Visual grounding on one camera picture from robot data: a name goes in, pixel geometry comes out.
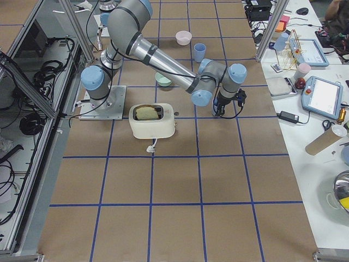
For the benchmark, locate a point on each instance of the tablet in blue case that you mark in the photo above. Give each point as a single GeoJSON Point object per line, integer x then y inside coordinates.
{"type": "Point", "coordinates": [322, 97]}

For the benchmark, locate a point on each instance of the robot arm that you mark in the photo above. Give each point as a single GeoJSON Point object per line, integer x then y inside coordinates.
{"type": "Point", "coordinates": [214, 83]}

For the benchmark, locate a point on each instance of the metal mixing bowl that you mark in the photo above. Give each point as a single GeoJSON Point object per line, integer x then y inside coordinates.
{"type": "Point", "coordinates": [340, 191]}

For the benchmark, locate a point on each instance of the toast slice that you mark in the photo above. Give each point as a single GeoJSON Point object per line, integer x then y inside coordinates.
{"type": "Point", "coordinates": [146, 113]}

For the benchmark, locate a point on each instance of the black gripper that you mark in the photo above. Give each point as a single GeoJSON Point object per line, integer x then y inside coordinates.
{"type": "Point", "coordinates": [223, 102]}

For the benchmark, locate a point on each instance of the toaster power plug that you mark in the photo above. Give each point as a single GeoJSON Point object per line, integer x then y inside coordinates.
{"type": "Point", "coordinates": [152, 148]}

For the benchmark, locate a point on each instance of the cardboard tube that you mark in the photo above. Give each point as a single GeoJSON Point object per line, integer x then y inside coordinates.
{"type": "Point", "coordinates": [333, 134]}

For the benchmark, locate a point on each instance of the black power adapter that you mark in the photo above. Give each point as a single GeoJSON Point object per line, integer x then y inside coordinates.
{"type": "Point", "coordinates": [289, 117]}

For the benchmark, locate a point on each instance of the aluminium frame post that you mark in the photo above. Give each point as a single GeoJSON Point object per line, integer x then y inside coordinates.
{"type": "Point", "coordinates": [269, 31]}

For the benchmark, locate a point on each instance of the kitchen scale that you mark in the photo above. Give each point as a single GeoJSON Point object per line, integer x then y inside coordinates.
{"type": "Point", "coordinates": [280, 88]}

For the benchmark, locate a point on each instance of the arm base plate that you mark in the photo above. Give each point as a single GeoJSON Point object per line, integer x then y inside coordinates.
{"type": "Point", "coordinates": [112, 109]}

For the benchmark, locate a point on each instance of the person in background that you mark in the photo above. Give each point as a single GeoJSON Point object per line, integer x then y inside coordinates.
{"type": "Point", "coordinates": [336, 18]}

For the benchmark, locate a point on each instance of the pink bowl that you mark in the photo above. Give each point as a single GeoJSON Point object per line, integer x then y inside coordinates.
{"type": "Point", "coordinates": [183, 38]}

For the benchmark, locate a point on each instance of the cream toaster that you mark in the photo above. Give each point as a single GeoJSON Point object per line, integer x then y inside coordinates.
{"type": "Point", "coordinates": [163, 127]}

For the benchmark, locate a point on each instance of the blue cup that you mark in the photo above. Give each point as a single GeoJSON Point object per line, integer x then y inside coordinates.
{"type": "Point", "coordinates": [199, 52]}
{"type": "Point", "coordinates": [220, 101]}

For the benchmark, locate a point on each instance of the mint green bowl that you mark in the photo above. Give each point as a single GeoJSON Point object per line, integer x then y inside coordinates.
{"type": "Point", "coordinates": [162, 80]}

